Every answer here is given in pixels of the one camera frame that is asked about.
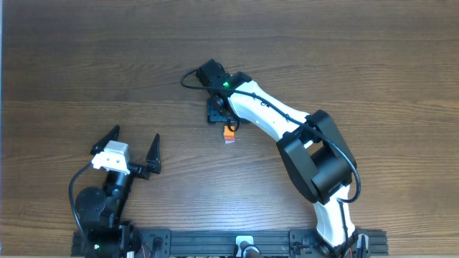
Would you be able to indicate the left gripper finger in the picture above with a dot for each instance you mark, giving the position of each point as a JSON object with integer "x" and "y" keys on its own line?
{"x": 105, "y": 137}
{"x": 154, "y": 157}

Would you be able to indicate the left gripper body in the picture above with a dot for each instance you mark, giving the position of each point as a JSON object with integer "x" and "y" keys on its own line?
{"x": 139, "y": 171}

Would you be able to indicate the orange cube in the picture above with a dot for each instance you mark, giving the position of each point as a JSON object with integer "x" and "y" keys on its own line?
{"x": 229, "y": 132}

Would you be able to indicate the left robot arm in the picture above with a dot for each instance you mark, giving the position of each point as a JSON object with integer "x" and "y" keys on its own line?
{"x": 97, "y": 204}

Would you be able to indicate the white cube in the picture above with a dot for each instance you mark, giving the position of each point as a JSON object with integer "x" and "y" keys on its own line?
{"x": 230, "y": 141}

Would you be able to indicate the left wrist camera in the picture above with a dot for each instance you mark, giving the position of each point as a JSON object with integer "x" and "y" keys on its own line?
{"x": 112, "y": 157}

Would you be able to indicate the mounting rail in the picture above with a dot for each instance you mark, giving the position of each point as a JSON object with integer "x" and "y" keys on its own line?
{"x": 208, "y": 243}

